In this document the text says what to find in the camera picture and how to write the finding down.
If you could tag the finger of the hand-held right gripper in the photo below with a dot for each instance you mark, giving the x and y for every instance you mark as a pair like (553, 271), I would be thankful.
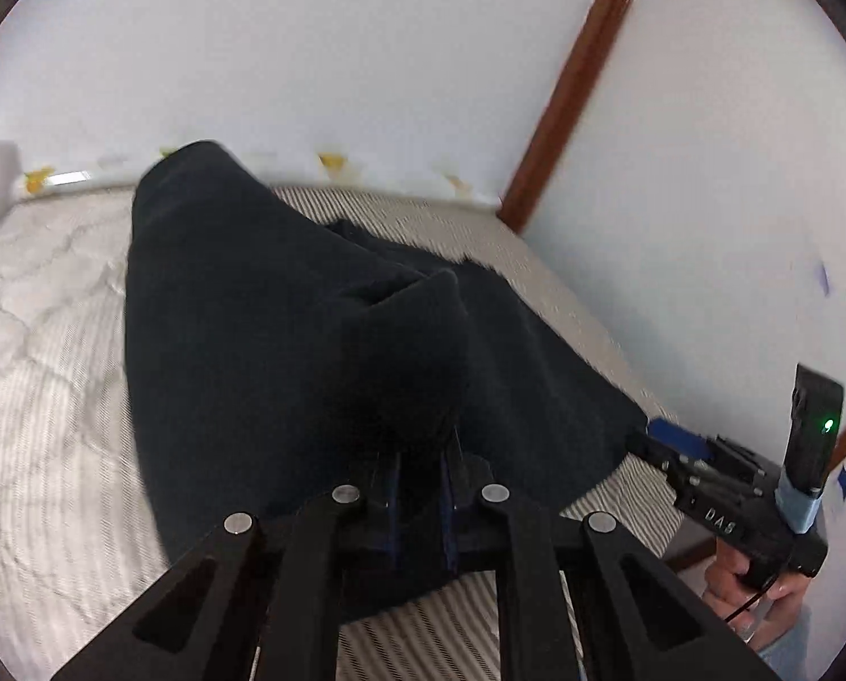
(653, 448)
(674, 436)

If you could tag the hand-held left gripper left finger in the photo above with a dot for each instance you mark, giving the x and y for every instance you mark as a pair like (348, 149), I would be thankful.
(392, 511)

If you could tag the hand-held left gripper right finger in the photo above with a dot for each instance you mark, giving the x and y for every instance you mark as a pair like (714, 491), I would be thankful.
(450, 511)

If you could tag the black sweatshirt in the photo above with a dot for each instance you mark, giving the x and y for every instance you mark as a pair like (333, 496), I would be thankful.
(252, 333)

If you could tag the person's right forearm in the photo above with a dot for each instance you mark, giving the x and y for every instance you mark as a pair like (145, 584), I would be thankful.
(784, 652)

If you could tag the person's right hand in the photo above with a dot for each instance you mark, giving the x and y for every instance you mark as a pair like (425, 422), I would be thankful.
(724, 578)

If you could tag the blue tape mark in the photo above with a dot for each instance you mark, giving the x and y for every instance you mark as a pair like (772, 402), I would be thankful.
(842, 482)

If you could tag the white sheet with yellow print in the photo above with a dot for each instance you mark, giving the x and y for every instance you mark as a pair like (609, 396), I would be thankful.
(394, 174)

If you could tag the striped bed cover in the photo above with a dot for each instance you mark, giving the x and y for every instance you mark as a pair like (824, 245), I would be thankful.
(40, 404)

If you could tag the brown wooden post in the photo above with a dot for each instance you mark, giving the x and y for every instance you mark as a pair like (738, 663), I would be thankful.
(579, 71)

